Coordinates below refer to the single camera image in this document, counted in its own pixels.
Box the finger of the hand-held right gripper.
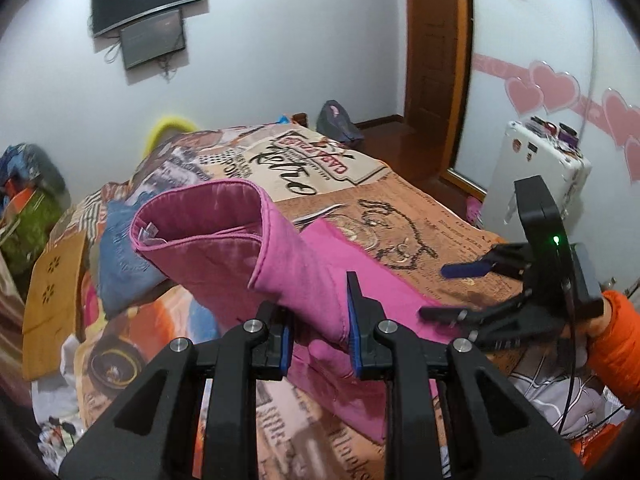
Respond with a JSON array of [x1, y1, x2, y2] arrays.
[[417, 287, 533, 333], [441, 241, 532, 281]]

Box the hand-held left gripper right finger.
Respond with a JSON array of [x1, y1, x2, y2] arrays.
[[346, 271, 587, 480]]

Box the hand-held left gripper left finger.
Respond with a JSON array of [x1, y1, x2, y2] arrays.
[[59, 301, 296, 480]]

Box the pink pants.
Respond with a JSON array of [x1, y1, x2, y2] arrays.
[[129, 178, 451, 445]]

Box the person's right forearm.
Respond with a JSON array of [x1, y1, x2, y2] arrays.
[[582, 290, 640, 411]]

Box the printed blanket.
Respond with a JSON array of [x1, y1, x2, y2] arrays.
[[30, 122, 551, 480]]

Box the white suitcase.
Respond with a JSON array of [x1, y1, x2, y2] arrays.
[[479, 116, 592, 241]]

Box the grey white cloth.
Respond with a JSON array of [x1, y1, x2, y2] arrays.
[[507, 355, 631, 441]]

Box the blue jeans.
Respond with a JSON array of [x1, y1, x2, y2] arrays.
[[95, 199, 166, 318]]

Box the grey bag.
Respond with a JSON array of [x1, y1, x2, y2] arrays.
[[316, 100, 366, 145]]

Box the wooden door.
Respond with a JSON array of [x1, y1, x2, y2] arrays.
[[402, 0, 474, 181]]

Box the pile of clothes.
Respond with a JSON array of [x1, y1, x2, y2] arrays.
[[0, 143, 68, 276]]

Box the black cable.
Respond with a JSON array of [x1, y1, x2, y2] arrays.
[[556, 270, 631, 436]]

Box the pink heart wall stickers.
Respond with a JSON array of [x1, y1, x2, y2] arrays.
[[472, 52, 640, 183]]

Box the yellow ring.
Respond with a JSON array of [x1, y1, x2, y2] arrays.
[[145, 116, 198, 156]]

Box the small wall monitor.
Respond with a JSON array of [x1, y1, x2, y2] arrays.
[[118, 8, 187, 71]]

